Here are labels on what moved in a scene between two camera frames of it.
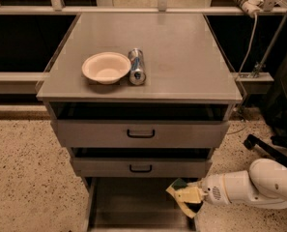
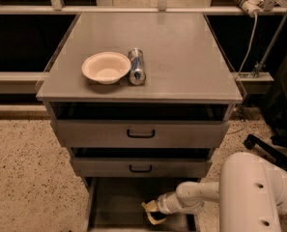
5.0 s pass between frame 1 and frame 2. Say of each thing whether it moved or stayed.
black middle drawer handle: stayed
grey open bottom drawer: stayed
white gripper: moved
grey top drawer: stayed
